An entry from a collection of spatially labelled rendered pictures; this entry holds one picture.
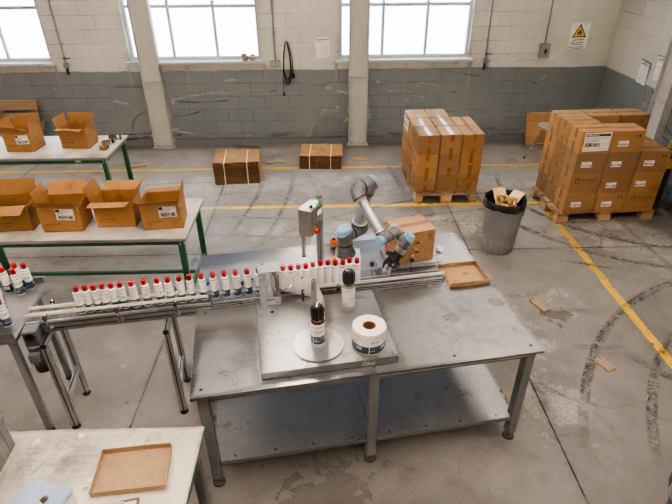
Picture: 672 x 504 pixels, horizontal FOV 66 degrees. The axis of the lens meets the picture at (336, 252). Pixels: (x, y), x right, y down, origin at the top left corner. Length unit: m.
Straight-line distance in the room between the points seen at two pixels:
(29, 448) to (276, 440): 1.38
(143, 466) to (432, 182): 5.03
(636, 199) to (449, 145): 2.28
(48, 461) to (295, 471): 1.48
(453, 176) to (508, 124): 2.67
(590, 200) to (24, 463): 5.97
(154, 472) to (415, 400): 1.81
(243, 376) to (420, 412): 1.29
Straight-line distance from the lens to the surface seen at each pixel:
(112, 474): 2.87
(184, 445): 2.86
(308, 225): 3.36
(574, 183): 6.57
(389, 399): 3.75
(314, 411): 3.67
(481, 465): 3.79
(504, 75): 8.99
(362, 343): 3.03
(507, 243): 5.81
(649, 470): 4.17
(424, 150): 6.58
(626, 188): 6.93
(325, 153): 7.82
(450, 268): 3.98
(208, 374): 3.13
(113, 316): 3.72
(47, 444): 3.13
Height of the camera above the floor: 2.98
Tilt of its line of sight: 32 degrees down
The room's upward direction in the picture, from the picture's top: straight up
